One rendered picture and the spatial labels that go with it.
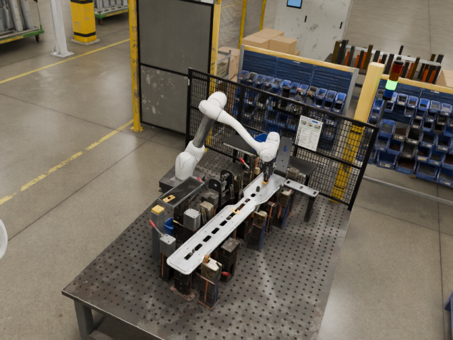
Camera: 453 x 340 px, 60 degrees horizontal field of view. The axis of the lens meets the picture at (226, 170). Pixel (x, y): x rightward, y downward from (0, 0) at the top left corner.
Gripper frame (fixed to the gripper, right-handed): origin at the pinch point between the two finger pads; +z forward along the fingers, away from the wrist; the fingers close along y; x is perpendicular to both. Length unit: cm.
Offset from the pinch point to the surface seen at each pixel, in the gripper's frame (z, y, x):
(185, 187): -10, -35, -66
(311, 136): -22, 13, 53
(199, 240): 6, -3, -90
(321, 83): -17, -34, 205
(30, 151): 106, -338, -3
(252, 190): 5.9, -3.4, -16.3
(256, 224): 12.3, 16.9, -44.3
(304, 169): 3.1, 18.8, 37.7
